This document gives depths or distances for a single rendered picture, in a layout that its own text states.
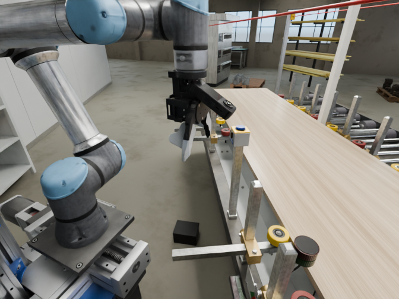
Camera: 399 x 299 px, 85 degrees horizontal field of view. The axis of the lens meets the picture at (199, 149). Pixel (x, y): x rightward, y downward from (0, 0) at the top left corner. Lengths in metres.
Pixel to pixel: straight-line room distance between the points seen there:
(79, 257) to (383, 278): 0.93
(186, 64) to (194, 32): 0.06
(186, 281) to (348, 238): 1.17
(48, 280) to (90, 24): 0.72
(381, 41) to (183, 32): 11.56
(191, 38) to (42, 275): 0.79
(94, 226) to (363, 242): 0.95
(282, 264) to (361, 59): 11.44
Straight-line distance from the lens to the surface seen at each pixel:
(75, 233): 0.76
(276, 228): 0.97
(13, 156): 3.51
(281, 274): 0.70
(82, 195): 0.69
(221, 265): 1.91
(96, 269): 0.79
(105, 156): 0.75
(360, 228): 1.13
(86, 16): 0.41
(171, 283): 1.85
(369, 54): 11.91
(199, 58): 0.49
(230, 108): 0.49
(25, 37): 0.55
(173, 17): 0.49
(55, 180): 0.67
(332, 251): 0.98
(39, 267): 0.92
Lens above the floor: 1.59
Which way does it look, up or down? 29 degrees down
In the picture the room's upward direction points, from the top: straight up
